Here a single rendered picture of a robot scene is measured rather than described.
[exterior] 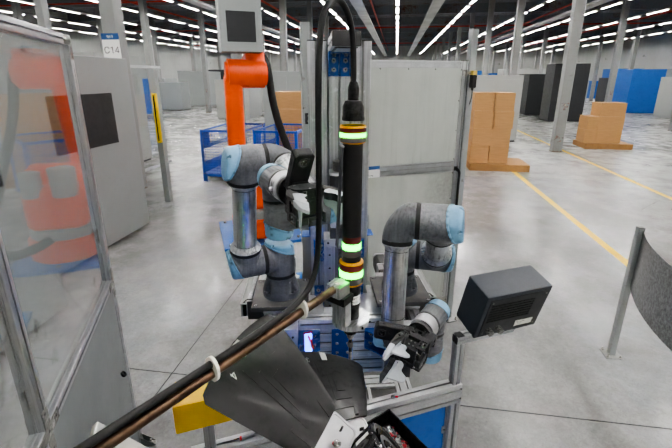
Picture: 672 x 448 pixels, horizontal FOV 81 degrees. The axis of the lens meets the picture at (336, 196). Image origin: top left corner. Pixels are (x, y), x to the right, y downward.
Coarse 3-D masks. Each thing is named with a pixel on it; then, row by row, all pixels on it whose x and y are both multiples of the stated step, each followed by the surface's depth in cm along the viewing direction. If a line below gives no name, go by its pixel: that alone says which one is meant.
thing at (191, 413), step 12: (192, 396) 106; (180, 408) 103; (192, 408) 105; (204, 408) 106; (180, 420) 104; (192, 420) 106; (204, 420) 107; (216, 420) 108; (228, 420) 109; (180, 432) 105
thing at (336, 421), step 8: (336, 416) 75; (328, 424) 73; (336, 424) 74; (344, 424) 75; (328, 432) 73; (336, 432) 73; (344, 432) 74; (352, 432) 75; (320, 440) 71; (328, 440) 72; (344, 440) 73; (352, 440) 74
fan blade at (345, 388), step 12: (312, 360) 102; (324, 360) 103; (336, 360) 105; (348, 360) 107; (324, 372) 98; (336, 372) 99; (348, 372) 101; (360, 372) 103; (324, 384) 94; (336, 384) 94; (348, 384) 96; (360, 384) 97; (336, 396) 91; (348, 396) 91; (360, 396) 92; (336, 408) 88; (348, 408) 88; (360, 408) 88
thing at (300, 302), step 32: (320, 32) 54; (352, 32) 59; (320, 64) 55; (352, 64) 61; (320, 96) 56; (320, 128) 57; (320, 160) 58; (320, 192) 60; (320, 224) 61; (224, 352) 50; (128, 416) 40
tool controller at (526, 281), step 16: (496, 272) 135; (512, 272) 136; (528, 272) 137; (480, 288) 128; (496, 288) 129; (512, 288) 129; (528, 288) 130; (544, 288) 131; (464, 304) 137; (480, 304) 129; (496, 304) 127; (512, 304) 130; (528, 304) 132; (464, 320) 138; (480, 320) 130; (496, 320) 131; (512, 320) 135; (528, 320) 138; (480, 336) 135
